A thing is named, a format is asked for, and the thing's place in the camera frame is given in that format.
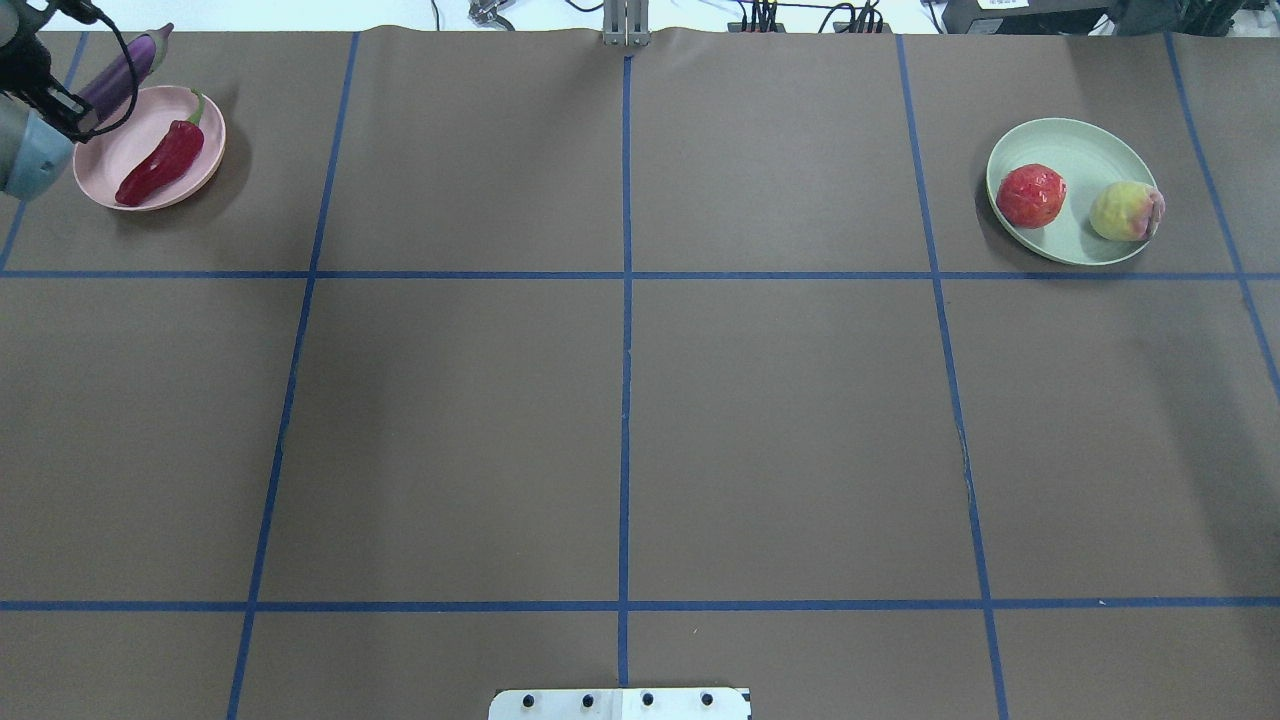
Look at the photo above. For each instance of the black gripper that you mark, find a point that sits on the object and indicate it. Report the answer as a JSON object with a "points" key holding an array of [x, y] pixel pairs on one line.
{"points": [[22, 70]]}

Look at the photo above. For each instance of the purple eggplant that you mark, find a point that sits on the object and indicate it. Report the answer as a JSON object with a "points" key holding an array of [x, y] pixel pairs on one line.
{"points": [[115, 83]]}

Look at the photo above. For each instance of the red chili pepper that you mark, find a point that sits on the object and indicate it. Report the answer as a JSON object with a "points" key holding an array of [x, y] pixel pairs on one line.
{"points": [[171, 158]]}

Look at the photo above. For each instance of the yellow pink peach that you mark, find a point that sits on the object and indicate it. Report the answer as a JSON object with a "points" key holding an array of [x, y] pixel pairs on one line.
{"points": [[1127, 211]]}

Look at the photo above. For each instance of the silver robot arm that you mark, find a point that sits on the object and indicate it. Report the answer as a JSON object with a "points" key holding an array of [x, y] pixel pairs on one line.
{"points": [[33, 154]]}

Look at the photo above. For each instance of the pink plate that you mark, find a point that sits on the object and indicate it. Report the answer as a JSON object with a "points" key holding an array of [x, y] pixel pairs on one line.
{"points": [[101, 164]]}

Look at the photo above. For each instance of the blue tape grid lines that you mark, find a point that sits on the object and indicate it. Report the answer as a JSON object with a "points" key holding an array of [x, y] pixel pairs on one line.
{"points": [[496, 360]]}

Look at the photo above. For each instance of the orange circuit board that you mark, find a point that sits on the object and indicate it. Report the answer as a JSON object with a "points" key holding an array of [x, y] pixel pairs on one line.
{"points": [[818, 17]]}

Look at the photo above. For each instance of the black laptop computer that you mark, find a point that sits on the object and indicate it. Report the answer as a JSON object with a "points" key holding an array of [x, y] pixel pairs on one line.
{"points": [[1116, 18]]}

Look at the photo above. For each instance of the green plate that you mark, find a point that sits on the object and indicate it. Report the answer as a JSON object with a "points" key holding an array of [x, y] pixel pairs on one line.
{"points": [[1089, 158]]}

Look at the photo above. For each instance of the aluminium frame post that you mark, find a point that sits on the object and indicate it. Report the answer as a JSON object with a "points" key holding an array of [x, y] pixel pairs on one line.
{"points": [[626, 23]]}

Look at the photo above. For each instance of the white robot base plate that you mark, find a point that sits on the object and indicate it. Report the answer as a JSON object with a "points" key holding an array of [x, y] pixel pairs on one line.
{"points": [[623, 703]]}

